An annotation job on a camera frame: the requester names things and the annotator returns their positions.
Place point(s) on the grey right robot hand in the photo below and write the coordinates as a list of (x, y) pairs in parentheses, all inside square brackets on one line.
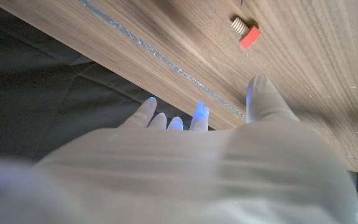
[(197, 180)]

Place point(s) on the red-headed wooden screw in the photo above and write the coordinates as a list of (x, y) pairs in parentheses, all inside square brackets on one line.
[(249, 36)]

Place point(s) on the black backdrop curtain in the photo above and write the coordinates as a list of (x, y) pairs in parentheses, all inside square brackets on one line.
[(42, 93)]

